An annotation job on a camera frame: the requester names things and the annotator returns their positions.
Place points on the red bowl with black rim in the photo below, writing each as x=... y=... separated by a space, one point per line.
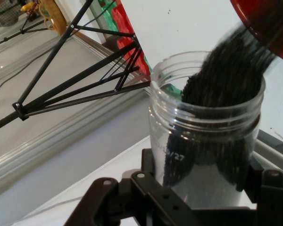
x=273 y=14

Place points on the aluminium rail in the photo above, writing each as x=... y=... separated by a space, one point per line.
x=49 y=143

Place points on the clear plastic jar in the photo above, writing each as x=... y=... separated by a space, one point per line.
x=202 y=131

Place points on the green foam puzzle piece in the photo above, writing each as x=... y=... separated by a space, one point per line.
x=108 y=16

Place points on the black seeds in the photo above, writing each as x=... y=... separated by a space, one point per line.
x=226 y=77

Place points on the tan wooden frame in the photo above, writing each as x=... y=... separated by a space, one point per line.
x=53 y=14

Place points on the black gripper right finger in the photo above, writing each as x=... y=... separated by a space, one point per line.
x=272 y=200

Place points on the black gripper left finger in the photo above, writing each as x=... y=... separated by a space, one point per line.
x=141 y=197

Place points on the dark mesh basket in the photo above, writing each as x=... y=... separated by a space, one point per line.
x=4 y=16

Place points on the red foam puzzle piece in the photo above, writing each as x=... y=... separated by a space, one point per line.
x=125 y=14

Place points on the black tripod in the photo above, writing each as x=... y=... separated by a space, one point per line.
x=20 y=111

